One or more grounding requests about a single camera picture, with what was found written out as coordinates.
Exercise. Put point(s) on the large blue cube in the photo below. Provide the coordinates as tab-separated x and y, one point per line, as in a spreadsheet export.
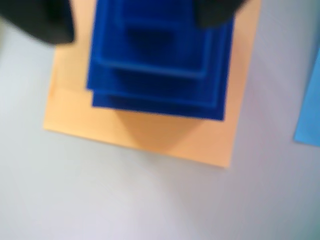
160	113

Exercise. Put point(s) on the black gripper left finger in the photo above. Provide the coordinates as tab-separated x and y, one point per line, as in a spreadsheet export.
42	20

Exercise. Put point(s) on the orange paper square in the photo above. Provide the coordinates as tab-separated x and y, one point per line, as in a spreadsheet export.
150	140

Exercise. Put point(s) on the blue paper square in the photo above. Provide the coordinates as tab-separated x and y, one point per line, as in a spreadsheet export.
311	120

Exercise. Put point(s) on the tiny blue cube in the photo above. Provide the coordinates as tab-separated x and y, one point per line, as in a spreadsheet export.
155	12

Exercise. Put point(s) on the small blue cube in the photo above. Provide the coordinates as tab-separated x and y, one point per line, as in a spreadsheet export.
112	50

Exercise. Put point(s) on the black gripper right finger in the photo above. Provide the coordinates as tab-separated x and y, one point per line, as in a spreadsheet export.
215	11

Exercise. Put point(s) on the medium blue cube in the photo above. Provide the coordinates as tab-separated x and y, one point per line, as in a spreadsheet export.
155	90

